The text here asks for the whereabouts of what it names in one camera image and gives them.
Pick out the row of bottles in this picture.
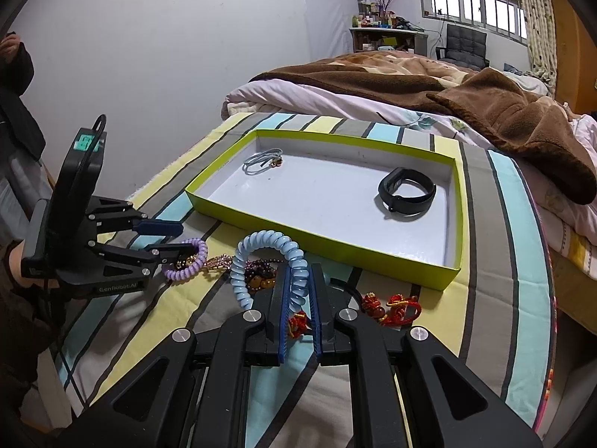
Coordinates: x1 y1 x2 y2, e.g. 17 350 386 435
352 0 423 29

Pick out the patterned curtain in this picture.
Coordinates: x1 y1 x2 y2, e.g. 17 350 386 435
513 0 559 96

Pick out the purple spiral hair tie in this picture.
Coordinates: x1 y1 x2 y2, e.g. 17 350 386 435
162 239 208 283

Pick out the rose gold hair clip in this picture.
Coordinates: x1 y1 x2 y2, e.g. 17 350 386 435
204 254 234 272

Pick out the dark clothing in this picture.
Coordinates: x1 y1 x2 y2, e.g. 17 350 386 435
0 32 47 164

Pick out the dark garnet bead bracelet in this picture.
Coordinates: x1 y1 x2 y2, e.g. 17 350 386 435
245 259 283 279

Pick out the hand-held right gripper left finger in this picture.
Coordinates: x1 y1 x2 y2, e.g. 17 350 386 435
53 264 292 448

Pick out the grey hair tie with bead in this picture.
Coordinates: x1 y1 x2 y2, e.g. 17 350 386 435
243 148 284 175

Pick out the blue spiral hair tie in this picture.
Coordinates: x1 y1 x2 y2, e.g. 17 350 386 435
231 230 309 313

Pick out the black chair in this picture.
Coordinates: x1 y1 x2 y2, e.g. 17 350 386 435
436 23 490 70

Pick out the black fitness band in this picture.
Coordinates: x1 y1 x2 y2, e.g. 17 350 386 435
378 167 437 216

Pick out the green cardboard tray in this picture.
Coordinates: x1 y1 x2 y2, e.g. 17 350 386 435
185 129 469 291

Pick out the barred window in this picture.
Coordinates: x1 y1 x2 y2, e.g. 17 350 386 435
419 0 530 47

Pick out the wooden wardrobe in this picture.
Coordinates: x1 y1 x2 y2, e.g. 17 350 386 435
548 0 597 115

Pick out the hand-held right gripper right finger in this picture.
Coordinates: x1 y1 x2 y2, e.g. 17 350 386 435
310 264 544 448

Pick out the red knotted cord bracelet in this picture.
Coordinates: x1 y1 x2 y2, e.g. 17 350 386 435
361 292 423 327
286 310 312 340

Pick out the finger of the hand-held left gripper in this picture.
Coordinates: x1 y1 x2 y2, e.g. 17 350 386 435
88 198 184 243
87 240 197 275

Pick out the brown fleece blanket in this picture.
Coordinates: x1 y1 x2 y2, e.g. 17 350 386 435
249 53 597 206

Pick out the striped bedsheet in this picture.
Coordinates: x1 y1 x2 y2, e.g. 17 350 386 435
56 112 558 448

